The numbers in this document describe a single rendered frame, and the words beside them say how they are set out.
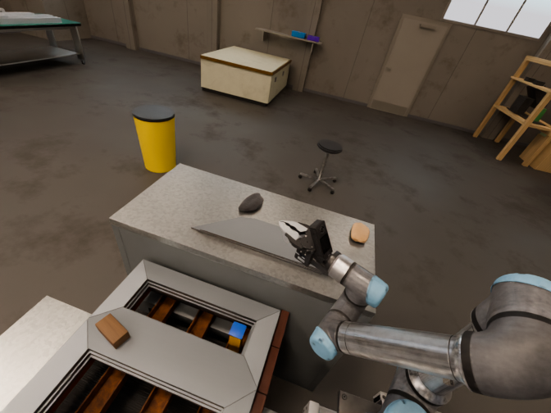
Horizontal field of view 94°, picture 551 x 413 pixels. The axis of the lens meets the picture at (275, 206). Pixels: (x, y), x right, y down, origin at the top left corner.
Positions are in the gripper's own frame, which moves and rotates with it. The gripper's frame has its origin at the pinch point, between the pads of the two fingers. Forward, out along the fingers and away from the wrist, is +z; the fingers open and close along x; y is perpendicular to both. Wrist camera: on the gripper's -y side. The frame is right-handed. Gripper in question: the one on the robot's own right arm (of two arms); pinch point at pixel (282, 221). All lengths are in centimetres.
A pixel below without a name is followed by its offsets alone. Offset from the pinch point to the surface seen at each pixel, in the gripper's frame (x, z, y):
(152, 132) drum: 71, 244, 98
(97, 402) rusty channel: -72, 25, 68
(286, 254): 15.8, 5.8, 40.7
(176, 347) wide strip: -41, 14, 54
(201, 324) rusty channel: -26, 22, 75
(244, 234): 9.8, 27.9, 39.8
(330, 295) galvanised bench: 14.0, -20.5, 42.9
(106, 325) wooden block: -55, 38, 47
